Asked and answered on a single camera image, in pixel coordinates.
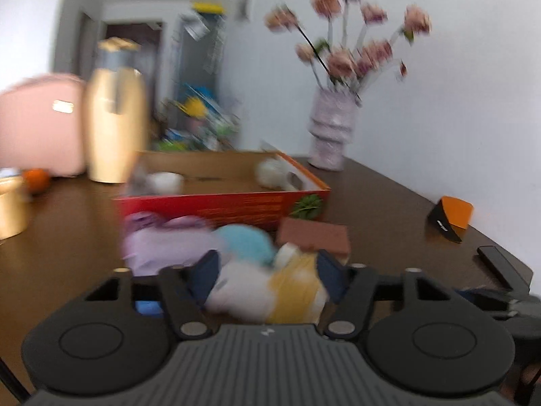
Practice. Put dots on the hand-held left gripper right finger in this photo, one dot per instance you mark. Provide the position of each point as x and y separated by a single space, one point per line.
332 277

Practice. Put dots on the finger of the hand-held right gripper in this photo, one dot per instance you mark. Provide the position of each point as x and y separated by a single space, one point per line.
503 266

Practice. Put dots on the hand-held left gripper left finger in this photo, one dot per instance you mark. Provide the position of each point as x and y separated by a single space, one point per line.
206 275

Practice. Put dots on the light blue plush toy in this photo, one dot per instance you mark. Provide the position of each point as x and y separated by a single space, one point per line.
249 243

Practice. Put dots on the purple plush toy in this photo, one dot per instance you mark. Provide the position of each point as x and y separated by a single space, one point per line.
160 241

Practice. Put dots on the white and yellow plush toy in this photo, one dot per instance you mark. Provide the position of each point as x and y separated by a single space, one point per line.
270 289

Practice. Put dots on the red cardboard box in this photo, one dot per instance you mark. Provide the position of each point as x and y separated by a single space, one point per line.
236 205

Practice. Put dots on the brown flat wallet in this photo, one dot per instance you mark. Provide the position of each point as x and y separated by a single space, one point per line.
315 237

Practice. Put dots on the orange black small box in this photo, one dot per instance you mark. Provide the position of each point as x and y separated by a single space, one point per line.
454 215

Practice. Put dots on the white lilac plush toy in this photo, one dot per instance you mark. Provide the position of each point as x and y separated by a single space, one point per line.
160 181

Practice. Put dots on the white round plush toy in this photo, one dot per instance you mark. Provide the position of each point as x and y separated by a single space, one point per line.
277 174

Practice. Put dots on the pale ribbed vase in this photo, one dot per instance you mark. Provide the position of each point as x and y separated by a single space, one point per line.
332 131

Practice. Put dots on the pile of colourful clutter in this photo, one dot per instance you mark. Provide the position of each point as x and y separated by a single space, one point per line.
196 122

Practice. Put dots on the gold thermos jug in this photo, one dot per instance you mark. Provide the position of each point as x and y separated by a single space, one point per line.
114 122

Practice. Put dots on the orange fruit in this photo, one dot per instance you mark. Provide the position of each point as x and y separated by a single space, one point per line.
37 181

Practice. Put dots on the gold round container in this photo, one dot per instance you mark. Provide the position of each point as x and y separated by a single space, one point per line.
12 209

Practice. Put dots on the grey refrigerator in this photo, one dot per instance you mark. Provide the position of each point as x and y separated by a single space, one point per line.
203 55

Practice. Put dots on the pink hard case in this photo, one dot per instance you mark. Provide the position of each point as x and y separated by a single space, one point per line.
40 127

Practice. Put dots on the pink artificial flowers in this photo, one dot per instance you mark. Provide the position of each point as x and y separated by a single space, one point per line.
351 46

